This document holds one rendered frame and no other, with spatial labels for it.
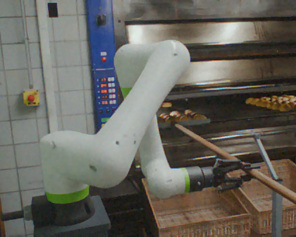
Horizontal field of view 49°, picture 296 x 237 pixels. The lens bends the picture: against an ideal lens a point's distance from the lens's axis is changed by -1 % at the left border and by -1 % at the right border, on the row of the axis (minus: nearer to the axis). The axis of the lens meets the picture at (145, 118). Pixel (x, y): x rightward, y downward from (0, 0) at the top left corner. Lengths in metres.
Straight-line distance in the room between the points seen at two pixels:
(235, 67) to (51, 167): 1.72
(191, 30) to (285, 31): 0.70
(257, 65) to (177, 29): 0.64
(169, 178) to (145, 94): 0.37
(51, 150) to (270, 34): 1.92
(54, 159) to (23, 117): 1.25
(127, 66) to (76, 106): 1.05
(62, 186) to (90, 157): 0.17
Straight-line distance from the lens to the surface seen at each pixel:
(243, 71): 2.39
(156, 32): 2.17
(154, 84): 0.92
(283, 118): 2.61
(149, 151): 1.22
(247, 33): 2.41
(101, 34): 2.07
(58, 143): 0.89
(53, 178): 0.93
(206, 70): 2.27
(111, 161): 0.78
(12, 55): 2.11
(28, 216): 0.99
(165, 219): 2.26
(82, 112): 2.11
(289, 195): 1.11
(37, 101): 2.03
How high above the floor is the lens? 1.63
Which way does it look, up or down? 10 degrees down
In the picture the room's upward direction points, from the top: 3 degrees counter-clockwise
